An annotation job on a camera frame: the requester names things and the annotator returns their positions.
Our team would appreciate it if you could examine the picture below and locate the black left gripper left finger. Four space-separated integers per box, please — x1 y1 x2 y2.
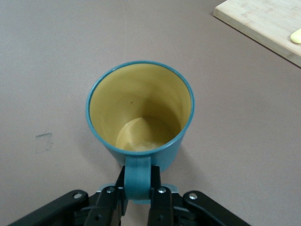
7 166 129 226

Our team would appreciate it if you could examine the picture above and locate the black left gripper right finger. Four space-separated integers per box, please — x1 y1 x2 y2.
147 165 252 226

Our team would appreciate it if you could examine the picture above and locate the teal cup yellow inside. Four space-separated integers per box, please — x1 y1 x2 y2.
85 60 195 205

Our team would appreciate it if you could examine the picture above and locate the bamboo cutting board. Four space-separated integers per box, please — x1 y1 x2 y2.
213 0 301 69

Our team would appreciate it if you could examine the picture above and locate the yellow plastic fork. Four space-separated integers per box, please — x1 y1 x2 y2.
290 27 301 44

